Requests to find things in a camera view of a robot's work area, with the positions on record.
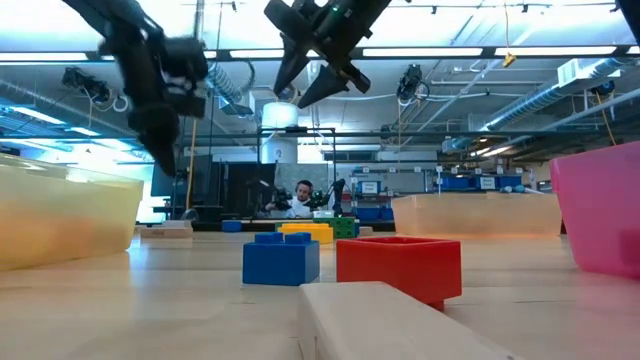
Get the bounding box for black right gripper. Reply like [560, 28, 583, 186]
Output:
[273, 0, 394, 110]

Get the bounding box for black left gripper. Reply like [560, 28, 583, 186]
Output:
[98, 22, 181, 177]

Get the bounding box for green long brick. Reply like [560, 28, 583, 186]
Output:
[313, 216, 357, 239]

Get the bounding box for yellow long brick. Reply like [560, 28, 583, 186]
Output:
[277, 222, 335, 245]

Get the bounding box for dark red small brick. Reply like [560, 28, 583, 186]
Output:
[335, 236, 464, 312]

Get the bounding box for black ceiling-hung device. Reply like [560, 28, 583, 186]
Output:
[589, 79, 617, 99]
[396, 63, 431, 104]
[274, 82, 299, 104]
[60, 66, 112, 106]

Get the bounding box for white cylindrical tank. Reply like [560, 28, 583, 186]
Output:
[260, 101, 300, 165]

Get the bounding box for grey panel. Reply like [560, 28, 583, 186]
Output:
[273, 162, 331, 219]

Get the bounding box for black monitor panels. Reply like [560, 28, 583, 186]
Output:
[151, 154, 278, 220]

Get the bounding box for black beam with light strips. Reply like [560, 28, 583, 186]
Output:
[0, 46, 640, 64]

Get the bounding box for yellow translucent bin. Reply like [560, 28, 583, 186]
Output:
[0, 152, 145, 271]

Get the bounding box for person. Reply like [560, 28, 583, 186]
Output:
[279, 178, 326, 220]

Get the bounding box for blue background crates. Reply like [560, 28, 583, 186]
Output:
[355, 207, 396, 222]

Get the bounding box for blue storage bins shelf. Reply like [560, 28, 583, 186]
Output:
[438, 173, 524, 192]

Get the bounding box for orange translucent bin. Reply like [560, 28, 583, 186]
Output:
[391, 192, 562, 240]

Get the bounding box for white air vent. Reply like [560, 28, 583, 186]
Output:
[557, 57, 624, 89]

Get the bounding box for pink translucent bin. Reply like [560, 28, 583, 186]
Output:
[548, 141, 640, 281]

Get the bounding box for yellow hanging cable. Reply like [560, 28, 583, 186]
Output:
[185, 117, 199, 211]

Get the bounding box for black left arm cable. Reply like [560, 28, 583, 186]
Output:
[235, 58, 257, 96]

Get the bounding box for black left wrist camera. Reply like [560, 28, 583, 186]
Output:
[162, 37, 210, 120]

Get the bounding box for silver spiral duct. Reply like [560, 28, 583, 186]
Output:
[482, 56, 631, 132]
[205, 62, 255, 118]

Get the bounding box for yellow hanging hook cord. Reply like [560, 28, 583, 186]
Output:
[502, 0, 517, 69]

